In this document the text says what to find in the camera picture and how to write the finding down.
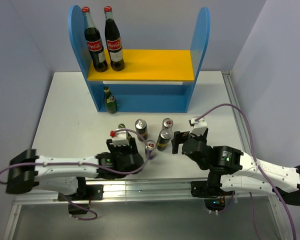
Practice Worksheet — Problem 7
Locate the cola glass bottle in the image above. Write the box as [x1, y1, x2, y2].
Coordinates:
[81, 6, 108, 73]
[104, 6, 125, 72]

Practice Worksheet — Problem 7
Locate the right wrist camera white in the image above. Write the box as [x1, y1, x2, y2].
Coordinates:
[189, 116, 208, 137]

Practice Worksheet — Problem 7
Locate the purple cable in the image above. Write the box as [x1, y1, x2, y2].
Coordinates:
[194, 103, 297, 240]
[0, 128, 151, 221]

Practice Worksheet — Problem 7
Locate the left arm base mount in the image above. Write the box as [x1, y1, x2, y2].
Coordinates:
[57, 184, 104, 216]

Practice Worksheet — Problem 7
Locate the silver blue can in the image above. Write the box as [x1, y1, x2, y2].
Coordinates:
[144, 140, 156, 160]
[161, 117, 174, 132]

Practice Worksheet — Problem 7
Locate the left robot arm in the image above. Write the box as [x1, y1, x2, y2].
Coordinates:
[5, 138, 145, 200]

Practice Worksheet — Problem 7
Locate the aluminium front rail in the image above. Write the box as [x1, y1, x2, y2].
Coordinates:
[13, 176, 277, 206]

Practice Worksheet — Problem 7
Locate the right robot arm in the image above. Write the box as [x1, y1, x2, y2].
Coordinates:
[171, 131, 300, 206]

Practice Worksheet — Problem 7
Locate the blue and yellow shelf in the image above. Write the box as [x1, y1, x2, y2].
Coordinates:
[68, 5, 211, 113]

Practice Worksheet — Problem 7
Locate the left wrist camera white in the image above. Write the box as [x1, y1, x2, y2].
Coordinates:
[110, 129, 129, 147]

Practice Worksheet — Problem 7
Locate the silver blue can front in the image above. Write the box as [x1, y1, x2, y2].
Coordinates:
[144, 140, 156, 160]

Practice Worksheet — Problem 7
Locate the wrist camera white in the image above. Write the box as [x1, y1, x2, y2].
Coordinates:
[110, 129, 129, 147]
[189, 116, 208, 137]

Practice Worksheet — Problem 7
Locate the green bottle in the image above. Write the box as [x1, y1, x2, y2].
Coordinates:
[118, 123, 132, 141]
[103, 86, 118, 114]

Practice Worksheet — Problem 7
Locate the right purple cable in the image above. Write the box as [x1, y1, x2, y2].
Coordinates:
[194, 103, 297, 240]

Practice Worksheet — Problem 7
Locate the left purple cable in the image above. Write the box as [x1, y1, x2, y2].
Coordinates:
[0, 128, 151, 221]

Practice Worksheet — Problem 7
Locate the aluminium side rail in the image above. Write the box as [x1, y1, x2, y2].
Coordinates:
[221, 71, 252, 155]

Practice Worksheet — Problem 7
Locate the right cola glass bottle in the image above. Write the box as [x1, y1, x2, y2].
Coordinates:
[104, 6, 125, 72]

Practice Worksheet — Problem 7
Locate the black yellow can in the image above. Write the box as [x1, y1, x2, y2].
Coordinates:
[156, 128, 172, 151]
[134, 118, 148, 140]

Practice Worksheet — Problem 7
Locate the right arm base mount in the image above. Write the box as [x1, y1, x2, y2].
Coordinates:
[190, 180, 226, 211]

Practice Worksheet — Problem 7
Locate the left cola glass bottle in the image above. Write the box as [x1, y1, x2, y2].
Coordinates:
[81, 6, 108, 73]

